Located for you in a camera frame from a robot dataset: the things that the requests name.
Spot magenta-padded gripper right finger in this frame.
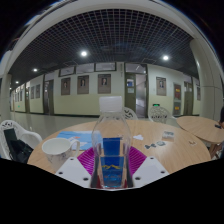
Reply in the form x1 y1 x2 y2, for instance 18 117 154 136
124 146 171 189

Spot white ceramic mug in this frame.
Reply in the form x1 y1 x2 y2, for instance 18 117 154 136
41 137 82 170

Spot round ceiling lights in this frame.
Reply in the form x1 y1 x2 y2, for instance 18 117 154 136
31 49 171 74

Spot round wooden side table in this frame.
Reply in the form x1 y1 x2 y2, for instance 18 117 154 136
176 115 224 159

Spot framed wall pictures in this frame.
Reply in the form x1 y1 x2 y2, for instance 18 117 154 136
13 73 203 103

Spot person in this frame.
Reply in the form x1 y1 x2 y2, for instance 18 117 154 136
218 105 224 130

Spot open green doorway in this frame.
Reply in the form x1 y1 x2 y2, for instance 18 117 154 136
124 62 149 119

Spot light blue paper sheet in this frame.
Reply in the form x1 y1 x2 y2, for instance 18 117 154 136
56 130 103 151

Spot black bag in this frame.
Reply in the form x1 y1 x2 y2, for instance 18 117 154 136
2 127 35 165

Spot white crumpled tissue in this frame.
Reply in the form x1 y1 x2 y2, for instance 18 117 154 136
132 133 145 141

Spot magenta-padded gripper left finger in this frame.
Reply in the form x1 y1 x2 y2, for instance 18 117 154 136
54 146 101 190

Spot clear water bottle white cap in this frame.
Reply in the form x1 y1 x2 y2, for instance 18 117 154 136
91 95 133 191

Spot small dark flat object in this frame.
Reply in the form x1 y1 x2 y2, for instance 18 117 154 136
144 142 157 150

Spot white plastic lattice chair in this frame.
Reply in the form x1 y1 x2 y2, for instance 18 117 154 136
147 105 178 127
122 106 139 121
0 119 44 161

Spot small white card packet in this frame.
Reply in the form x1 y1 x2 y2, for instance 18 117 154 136
161 130 176 141

